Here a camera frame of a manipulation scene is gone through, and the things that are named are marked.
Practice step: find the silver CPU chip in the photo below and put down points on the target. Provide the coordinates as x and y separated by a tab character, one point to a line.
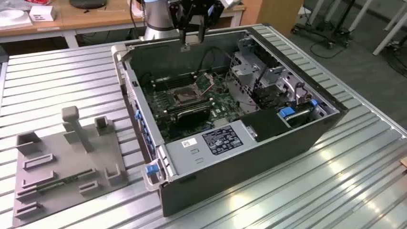
194	40

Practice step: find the small wooden block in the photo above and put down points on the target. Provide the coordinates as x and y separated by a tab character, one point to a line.
404	163

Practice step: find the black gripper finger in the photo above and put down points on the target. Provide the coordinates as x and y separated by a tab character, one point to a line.
183	31
202	31

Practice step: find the blue disk carrier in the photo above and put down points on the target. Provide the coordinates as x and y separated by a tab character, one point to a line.
286	112

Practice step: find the grey parts rack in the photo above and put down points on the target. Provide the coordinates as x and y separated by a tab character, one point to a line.
73	162

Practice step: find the black round stand base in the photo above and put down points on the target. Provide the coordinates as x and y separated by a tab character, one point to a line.
87	3

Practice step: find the grey power supply unit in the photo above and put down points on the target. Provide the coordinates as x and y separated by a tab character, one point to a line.
191	157

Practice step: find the black wheeled stand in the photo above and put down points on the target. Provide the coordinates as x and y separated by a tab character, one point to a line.
342	19

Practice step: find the blue case latch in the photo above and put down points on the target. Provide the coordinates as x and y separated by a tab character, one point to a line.
151	169

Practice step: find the wooden desk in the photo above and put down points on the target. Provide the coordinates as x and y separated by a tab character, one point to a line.
102	16

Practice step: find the wooden cabinet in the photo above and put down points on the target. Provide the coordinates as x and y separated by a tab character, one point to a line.
277	16

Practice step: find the black graphics card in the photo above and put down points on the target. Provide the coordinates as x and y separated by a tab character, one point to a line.
193	117

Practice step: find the small blue clip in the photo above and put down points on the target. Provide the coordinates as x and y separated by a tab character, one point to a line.
314	103

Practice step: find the CPU socket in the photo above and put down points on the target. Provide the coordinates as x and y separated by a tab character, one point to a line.
186	95

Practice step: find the white round plate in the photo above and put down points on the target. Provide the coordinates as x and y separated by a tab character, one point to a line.
13	16

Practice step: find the green RAM stick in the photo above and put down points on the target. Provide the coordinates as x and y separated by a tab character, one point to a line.
55	184

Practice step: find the black and grey PC case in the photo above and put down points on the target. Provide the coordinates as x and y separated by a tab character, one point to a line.
238	181

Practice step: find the white table frame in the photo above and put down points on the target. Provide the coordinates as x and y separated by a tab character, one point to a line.
388	38

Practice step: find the white cardboard box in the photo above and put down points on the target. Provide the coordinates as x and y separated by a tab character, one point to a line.
42	13

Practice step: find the green motherboard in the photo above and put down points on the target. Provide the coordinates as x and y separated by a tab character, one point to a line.
229	105

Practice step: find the metal drive cage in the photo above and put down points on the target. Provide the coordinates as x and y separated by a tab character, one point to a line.
245	69

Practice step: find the red packet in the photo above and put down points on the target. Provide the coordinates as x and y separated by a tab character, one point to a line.
38	2

